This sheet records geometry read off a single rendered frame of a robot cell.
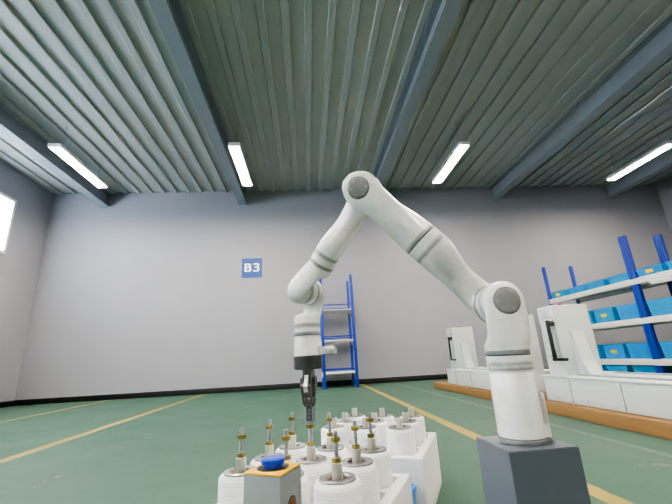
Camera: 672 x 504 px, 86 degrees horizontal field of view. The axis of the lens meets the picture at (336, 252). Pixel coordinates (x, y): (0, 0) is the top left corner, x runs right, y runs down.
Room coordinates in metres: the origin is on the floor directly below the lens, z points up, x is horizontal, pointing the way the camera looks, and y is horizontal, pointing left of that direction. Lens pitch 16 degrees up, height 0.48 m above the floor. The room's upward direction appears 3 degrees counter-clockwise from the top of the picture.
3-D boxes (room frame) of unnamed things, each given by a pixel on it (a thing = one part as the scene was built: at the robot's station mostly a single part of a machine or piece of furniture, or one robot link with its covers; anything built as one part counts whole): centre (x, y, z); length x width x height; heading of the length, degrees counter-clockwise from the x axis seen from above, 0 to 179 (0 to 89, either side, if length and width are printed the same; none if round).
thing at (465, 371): (4.44, -1.77, 0.45); 1.61 x 0.57 x 0.74; 5
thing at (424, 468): (1.48, -0.11, 0.09); 0.39 x 0.39 x 0.18; 70
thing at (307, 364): (0.98, 0.09, 0.45); 0.08 x 0.08 x 0.09
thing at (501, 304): (0.83, -0.36, 0.54); 0.09 x 0.09 x 0.17; 0
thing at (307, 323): (0.99, 0.08, 0.62); 0.09 x 0.07 x 0.15; 143
